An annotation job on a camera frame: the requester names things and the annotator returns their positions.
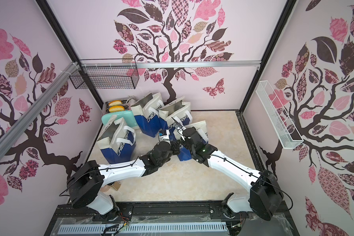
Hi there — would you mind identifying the takeout bag blue beige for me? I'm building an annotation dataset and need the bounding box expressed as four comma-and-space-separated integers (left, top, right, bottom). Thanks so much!
159, 96, 193, 135
173, 121, 208, 163
96, 115, 136, 164

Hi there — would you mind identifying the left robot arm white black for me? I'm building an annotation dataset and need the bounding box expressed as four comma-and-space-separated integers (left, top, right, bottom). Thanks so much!
66, 141, 180, 215

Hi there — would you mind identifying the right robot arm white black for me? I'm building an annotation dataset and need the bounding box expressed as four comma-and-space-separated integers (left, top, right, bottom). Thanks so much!
178, 127, 288, 221

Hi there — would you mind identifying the small jar with dark lid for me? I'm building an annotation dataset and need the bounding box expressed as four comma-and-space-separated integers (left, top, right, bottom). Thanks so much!
100, 182, 121, 192

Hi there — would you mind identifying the mint green toaster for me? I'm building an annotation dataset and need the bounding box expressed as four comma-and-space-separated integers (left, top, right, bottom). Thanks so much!
101, 96, 139, 129

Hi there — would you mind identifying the front bread slice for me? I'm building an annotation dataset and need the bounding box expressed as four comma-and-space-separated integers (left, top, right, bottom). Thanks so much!
108, 106, 125, 113

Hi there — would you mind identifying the bread slice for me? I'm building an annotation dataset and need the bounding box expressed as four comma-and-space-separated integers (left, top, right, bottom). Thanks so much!
108, 106, 125, 113
107, 100, 122, 107

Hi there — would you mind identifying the rear bread slice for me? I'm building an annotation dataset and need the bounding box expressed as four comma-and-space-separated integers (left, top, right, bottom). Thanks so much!
107, 100, 122, 107

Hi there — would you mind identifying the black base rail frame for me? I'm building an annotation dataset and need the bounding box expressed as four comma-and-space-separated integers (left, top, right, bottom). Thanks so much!
45, 201, 299, 236

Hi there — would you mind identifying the black wire basket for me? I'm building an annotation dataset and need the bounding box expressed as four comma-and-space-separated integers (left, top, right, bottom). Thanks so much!
69, 59, 140, 89

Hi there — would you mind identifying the white wire shelf basket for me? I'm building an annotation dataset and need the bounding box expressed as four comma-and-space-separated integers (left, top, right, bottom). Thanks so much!
256, 81, 303, 149

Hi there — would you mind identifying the white slotted cable duct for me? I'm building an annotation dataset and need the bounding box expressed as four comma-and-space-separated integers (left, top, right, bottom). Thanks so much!
55, 222, 228, 236

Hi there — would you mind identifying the aluminium rail left wall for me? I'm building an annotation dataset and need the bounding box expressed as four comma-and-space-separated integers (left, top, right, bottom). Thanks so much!
0, 62, 78, 160

